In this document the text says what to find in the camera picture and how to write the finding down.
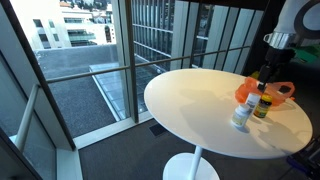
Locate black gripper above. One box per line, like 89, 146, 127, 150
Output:
256, 46, 295, 93

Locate dark bottle with yellow cap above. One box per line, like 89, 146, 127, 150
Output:
253, 94, 274, 119

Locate white bottle with yellow label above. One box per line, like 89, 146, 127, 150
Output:
231, 103, 252, 129

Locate yellow green item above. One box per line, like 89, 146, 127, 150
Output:
250, 69, 262, 80

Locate orange plastic bag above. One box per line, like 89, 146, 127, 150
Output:
234, 77, 296, 107

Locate thin dark window mullion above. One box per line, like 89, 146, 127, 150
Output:
221, 8, 248, 74

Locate dark floor vent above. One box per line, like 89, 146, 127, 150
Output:
148, 123, 168, 137

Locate white window base sill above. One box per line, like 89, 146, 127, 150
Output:
55, 111, 155, 180

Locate grey window handrail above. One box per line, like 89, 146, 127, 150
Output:
45, 44, 265, 84

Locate white slanted bar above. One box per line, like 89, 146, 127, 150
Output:
14, 84, 41, 152

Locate white table pedestal base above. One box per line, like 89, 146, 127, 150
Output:
162, 145, 221, 180

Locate window frame post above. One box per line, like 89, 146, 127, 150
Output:
0, 0, 77, 152
111, 0, 140, 125

